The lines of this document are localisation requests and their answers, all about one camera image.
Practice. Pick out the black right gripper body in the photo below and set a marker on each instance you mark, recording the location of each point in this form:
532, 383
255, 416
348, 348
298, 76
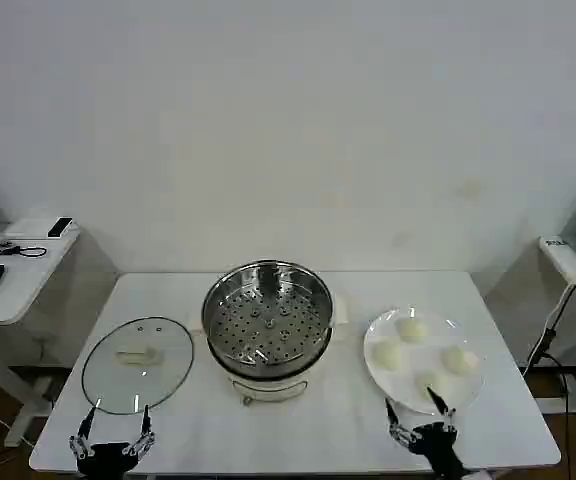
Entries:
438, 442

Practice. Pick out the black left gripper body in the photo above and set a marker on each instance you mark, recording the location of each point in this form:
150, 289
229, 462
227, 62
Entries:
105, 459

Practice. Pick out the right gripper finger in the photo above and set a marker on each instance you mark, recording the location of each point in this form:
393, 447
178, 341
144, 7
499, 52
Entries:
440, 402
394, 422

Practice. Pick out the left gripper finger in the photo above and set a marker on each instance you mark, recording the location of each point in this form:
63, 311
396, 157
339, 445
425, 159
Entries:
86, 430
145, 425

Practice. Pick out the white steamed bun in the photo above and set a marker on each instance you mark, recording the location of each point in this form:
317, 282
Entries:
387, 356
430, 381
459, 361
412, 330

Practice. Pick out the white round plate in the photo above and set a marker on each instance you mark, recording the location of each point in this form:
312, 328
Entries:
418, 357

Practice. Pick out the cream electric pot base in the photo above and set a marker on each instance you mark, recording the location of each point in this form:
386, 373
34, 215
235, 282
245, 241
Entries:
268, 389

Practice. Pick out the white rounded side desk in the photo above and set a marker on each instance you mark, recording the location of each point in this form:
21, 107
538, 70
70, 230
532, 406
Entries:
23, 285

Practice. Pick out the perforated steel steamer basket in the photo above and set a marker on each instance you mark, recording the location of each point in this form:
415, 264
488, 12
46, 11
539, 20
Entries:
268, 320

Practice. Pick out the white desk with angled legs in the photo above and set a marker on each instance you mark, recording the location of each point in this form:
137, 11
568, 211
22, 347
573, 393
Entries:
568, 260

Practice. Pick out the black and white device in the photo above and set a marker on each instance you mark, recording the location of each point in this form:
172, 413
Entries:
60, 227

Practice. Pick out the flat white box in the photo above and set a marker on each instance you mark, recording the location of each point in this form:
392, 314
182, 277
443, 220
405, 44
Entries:
25, 227

